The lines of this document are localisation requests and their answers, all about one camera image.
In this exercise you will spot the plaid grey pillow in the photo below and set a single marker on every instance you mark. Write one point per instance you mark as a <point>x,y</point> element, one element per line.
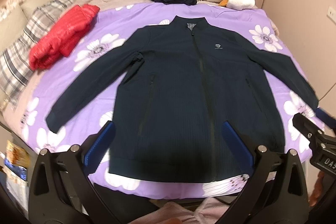
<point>15,70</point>

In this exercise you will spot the red puffer jacket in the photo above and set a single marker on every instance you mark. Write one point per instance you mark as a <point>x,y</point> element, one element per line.
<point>63,37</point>

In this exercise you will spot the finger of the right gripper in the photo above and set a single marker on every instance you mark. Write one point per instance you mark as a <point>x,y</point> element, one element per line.
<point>325,117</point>

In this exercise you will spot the dark navy zip jacket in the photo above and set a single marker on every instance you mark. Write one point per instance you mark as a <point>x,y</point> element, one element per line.
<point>181,82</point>

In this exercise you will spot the beige cushion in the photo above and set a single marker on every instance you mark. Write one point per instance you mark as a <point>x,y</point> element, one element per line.
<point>14,17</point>

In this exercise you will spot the white wall power strip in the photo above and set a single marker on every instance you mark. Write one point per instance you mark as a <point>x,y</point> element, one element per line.
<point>331,14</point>

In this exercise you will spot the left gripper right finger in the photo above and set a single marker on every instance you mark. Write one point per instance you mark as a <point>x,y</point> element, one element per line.
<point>276,188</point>

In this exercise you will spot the purple floral bed sheet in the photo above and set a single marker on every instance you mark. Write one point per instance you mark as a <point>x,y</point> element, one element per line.
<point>111,28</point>

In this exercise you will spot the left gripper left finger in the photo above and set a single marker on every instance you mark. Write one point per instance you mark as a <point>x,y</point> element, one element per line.
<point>49,201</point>

